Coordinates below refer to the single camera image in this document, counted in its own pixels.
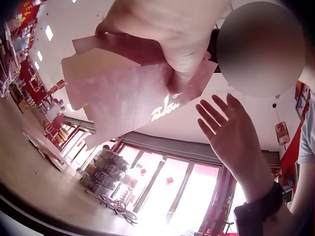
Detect person's left hand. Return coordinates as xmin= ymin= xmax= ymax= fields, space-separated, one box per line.
xmin=95 ymin=0 xmax=232 ymax=74

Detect person's right hand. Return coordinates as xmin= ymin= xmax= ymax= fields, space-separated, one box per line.
xmin=195 ymin=93 xmax=277 ymax=203

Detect person's right ring finger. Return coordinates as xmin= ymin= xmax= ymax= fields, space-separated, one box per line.
xmin=195 ymin=99 xmax=229 ymax=129

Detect person's right little finger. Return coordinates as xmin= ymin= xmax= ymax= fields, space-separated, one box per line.
xmin=198 ymin=118 xmax=218 ymax=138

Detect person's left fingers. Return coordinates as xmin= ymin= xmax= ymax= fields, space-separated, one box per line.
xmin=95 ymin=20 xmax=138 ymax=37

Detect person's right middle finger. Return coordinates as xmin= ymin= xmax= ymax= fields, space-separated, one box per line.
xmin=211 ymin=95 xmax=237 ymax=121

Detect person's left thumb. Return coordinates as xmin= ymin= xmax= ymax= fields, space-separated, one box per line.
xmin=163 ymin=37 xmax=209 ymax=74

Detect person's right index finger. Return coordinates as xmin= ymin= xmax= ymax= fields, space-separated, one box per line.
xmin=226 ymin=93 xmax=249 ymax=124

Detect pink folding carton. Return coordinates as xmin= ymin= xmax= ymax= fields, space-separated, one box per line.
xmin=61 ymin=34 xmax=218 ymax=151

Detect red hanging lantern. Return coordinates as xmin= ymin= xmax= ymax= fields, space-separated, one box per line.
xmin=274 ymin=120 xmax=290 ymax=151

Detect glass shop door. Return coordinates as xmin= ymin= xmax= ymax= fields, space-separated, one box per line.
xmin=62 ymin=132 xmax=246 ymax=236

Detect person's body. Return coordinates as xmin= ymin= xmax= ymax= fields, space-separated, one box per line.
xmin=289 ymin=88 xmax=315 ymax=221

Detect black wrist band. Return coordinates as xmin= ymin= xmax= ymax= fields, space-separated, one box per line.
xmin=233 ymin=181 xmax=287 ymax=224

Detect full shop shelf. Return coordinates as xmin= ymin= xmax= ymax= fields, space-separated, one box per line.
xmin=0 ymin=0 xmax=67 ymax=148

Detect stack of printed cartons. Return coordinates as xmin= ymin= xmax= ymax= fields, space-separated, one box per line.
xmin=81 ymin=145 xmax=139 ymax=197

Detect pile of flat cardboard sheets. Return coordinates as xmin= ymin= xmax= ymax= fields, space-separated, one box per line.
xmin=22 ymin=130 xmax=72 ymax=173

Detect wall poster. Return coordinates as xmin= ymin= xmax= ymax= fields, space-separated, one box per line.
xmin=294 ymin=81 xmax=311 ymax=124

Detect bundle of cords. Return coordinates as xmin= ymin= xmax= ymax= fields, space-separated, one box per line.
xmin=98 ymin=194 xmax=139 ymax=224

